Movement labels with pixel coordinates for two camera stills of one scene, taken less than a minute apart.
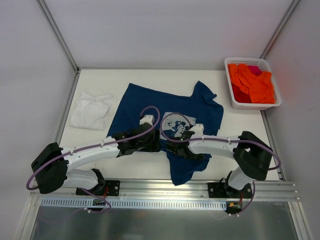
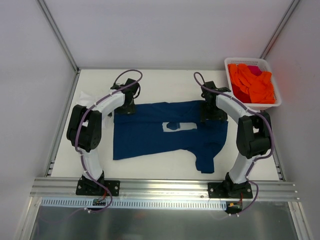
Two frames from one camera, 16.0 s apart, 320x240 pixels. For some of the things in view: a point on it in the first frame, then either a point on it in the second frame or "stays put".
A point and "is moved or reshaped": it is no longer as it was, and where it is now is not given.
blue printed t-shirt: (174, 115) is moved or reshaped
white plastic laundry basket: (251, 84) stays put
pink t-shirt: (255, 70) stays put
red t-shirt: (240, 96) stays put
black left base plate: (107, 188) stays put
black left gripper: (155, 139) to (127, 109)
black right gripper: (171, 146) to (213, 116)
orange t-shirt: (260, 87) stays put
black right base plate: (223, 190) stays put
